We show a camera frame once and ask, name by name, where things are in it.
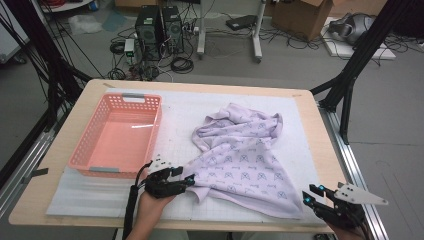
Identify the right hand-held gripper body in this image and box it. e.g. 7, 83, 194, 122
313, 182, 389, 231

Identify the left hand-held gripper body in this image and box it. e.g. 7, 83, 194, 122
143, 154, 188, 200

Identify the lilac printed towel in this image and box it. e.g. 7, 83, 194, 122
181, 102, 305, 221

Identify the pink plastic basket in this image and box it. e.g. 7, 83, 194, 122
67, 92, 164, 179

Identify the person's right hand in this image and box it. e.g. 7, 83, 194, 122
328, 222, 369, 240

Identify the person's left hand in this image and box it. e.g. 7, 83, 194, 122
133, 192, 176, 231

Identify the white grid mat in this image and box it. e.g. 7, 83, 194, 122
45, 87, 324, 226

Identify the small white electronic device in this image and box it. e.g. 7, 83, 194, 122
123, 38, 136, 65

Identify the white metal stand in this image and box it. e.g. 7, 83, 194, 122
196, 0, 268, 64

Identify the large black computer tower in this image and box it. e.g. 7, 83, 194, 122
134, 4, 164, 62

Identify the slim black computer tower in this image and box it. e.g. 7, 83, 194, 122
161, 5, 185, 54

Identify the white foam board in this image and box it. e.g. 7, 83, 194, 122
320, 16, 397, 61

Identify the flat black box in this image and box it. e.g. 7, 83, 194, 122
225, 14, 259, 32

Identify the grey rounded device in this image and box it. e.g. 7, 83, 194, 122
328, 12, 376, 46

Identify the clear plastic bag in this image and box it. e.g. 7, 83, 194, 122
68, 13, 103, 35

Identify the open cardboard box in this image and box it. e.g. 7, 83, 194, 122
270, 0, 334, 42

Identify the round white table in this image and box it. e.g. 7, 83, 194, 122
39, 0, 94, 14

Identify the white cabinet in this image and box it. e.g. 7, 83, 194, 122
0, 0, 30, 64

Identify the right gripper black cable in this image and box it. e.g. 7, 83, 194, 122
358, 216, 374, 240

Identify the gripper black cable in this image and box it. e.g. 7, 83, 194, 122
358, 216, 374, 240
121, 160, 154, 240

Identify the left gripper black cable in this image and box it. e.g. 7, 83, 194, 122
121, 160, 154, 240

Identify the aluminium rail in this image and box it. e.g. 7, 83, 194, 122
0, 109, 66, 218
318, 103, 390, 240

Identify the coil of black cable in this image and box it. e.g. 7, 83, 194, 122
170, 56, 195, 75

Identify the grey metal bracket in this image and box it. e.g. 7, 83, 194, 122
21, 167, 50, 185

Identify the black metal frame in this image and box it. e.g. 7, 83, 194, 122
309, 0, 414, 145
0, 0, 93, 188

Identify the tangle of black floor cables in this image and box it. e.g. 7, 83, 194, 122
259, 28, 424, 56

